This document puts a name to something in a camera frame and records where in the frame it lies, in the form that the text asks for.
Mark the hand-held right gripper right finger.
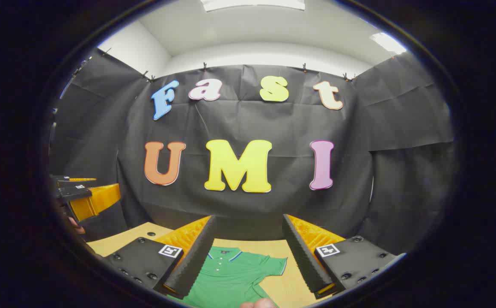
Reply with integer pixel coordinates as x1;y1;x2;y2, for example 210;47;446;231
282;213;406;300

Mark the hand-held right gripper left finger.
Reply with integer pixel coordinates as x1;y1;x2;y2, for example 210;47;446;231
96;215;217;300

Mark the green T-shirt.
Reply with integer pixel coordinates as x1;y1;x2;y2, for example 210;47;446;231
169;246;288;308

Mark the ceiling light panel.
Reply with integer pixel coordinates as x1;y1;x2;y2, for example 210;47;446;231
368;32;407;55
200;0;306;12

